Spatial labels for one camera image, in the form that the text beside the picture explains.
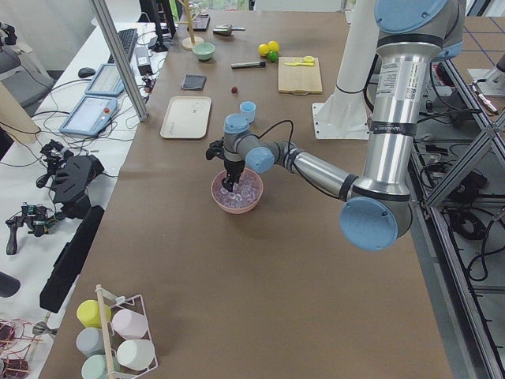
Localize computer mouse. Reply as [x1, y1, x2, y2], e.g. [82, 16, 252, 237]
[77, 67, 95, 79]

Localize light blue plastic cup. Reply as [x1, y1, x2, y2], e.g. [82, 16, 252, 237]
[239, 101, 256, 124]

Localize steel muddler black tip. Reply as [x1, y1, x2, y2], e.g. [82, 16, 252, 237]
[230, 61, 266, 70]

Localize white cup in rack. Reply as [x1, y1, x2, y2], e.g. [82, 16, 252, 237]
[116, 340, 155, 371]

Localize yellow lemon near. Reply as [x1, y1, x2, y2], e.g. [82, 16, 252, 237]
[257, 43, 270, 57]

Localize wooden cutting board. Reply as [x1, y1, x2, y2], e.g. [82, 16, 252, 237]
[278, 55, 323, 95]

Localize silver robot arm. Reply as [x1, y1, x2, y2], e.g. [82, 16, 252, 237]
[206, 1, 465, 251]

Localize green lime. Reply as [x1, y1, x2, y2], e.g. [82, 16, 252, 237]
[267, 51, 279, 63]

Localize pink cup in rack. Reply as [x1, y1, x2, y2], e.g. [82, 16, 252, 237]
[111, 309, 148, 340]

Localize yellow lemon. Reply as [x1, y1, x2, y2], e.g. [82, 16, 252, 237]
[257, 43, 270, 57]
[267, 40, 280, 53]

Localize upper teach pendant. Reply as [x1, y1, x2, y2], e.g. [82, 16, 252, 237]
[59, 96, 118, 137]

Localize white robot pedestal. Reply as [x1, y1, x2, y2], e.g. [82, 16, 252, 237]
[312, 1, 379, 140]

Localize pink bowl of ice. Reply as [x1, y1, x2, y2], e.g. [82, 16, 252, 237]
[211, 168, 264, 214]

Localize metal ice scoop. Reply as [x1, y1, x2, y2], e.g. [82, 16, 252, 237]
[212, 24, 246, 36]

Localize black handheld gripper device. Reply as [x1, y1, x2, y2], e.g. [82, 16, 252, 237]
[36, 140, 104, 219]

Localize cream rabbit tray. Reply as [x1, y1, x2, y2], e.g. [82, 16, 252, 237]
[159, 96, 211, 140]

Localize wooden cup tree stand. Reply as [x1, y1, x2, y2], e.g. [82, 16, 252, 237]
[178, 0, 204, 51]

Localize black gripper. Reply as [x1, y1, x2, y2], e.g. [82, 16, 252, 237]
[222, 159, 242, 191]

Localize yellow lemon far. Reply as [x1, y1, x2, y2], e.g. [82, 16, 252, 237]
[267, 40, 280, 53]

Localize black long bar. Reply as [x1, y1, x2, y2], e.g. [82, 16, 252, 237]
[39, 205, 104, 313]

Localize black keyboard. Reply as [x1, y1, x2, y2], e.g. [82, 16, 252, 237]
[117, 28, 138, 62]

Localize yellow cup in rack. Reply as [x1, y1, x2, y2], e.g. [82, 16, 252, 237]
[76, 299, 101, 328]

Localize white wire cup rack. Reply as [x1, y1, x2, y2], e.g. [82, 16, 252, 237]
[76, 286, 159, 378]

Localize grey folded cloth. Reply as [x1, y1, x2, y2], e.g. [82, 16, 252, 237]
[181, 74, 207, 91]

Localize grey cup in rack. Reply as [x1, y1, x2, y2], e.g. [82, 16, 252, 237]
[76, 328, 105, 358]

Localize green ceramic bowl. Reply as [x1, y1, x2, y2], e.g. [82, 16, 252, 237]
[193, 42, 215, 62]

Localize green cup in rack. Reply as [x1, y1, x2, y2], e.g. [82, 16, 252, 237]
[80, 355, 108, 379]

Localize aluminium frame post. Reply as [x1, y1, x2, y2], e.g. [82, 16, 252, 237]
[90, 0, 148, 122]

